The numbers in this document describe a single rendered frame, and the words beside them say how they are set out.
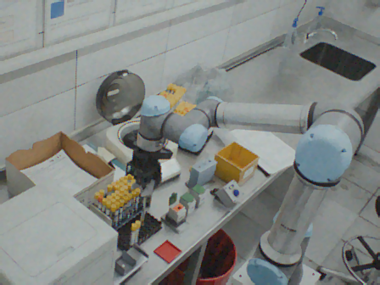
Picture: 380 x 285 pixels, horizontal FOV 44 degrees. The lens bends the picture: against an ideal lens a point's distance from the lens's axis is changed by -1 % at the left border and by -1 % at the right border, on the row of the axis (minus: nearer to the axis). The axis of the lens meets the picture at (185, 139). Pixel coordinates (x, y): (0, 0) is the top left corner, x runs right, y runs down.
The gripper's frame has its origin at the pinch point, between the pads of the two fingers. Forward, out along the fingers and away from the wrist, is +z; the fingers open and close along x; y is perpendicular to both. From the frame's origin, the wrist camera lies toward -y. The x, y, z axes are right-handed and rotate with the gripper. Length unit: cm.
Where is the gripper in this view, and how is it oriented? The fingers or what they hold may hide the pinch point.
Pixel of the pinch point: (146, 192)
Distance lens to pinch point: 153.2
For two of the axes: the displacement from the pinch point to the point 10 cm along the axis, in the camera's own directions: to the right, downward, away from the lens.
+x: 7.7, 4.8, -4.3
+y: -6.2, 3.8, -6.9
